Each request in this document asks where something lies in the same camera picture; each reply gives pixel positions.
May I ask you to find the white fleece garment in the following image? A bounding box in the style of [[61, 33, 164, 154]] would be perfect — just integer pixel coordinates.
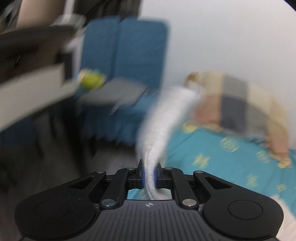
[[136, 86, 201, 200]]

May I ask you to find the teal patterned bed sheet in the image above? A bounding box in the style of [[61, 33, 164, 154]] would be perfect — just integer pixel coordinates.
[[127, 126, 293, 201]]

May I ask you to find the plaid checkered pillow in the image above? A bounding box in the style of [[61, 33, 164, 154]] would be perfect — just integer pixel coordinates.
[[185, 72, 291, 168]]

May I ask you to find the grey laptop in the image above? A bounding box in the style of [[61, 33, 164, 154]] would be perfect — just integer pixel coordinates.
[[78, 78, 149, 106]]

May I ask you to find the yellow green ball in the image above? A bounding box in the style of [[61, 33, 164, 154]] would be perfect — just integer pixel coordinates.
[[76, 68, 107, 91]]

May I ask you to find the blue fabric chair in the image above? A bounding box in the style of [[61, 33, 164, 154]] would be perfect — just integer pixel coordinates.
[[80, 16, 168, 146]]

